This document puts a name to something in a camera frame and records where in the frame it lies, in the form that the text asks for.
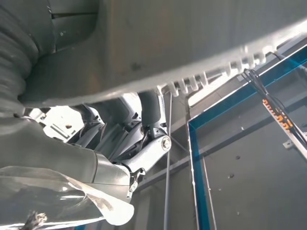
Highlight grey ceiling rail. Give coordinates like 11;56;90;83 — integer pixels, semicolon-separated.
163;92;173;230

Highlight ceiling cable tray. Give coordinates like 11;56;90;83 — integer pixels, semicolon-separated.
240;68;307;161

